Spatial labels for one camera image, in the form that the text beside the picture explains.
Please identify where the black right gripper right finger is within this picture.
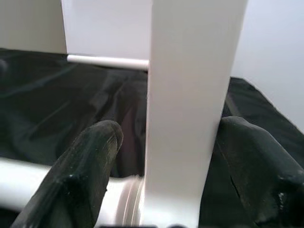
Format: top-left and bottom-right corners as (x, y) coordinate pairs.
(215, 116), (304, 228)

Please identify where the black table cloth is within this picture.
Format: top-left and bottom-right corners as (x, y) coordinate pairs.
(0, 47), (304, 228)

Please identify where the white tapered plastic leg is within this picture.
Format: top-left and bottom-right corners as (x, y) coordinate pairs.
(0, 159), (146, 226)
(67, 54), (150, 70)

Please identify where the white plastic children table top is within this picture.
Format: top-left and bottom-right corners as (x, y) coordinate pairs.
(142, 0), (249, 228)

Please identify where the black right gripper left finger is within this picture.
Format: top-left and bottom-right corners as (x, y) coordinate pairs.
(14, 120), (124, 228)

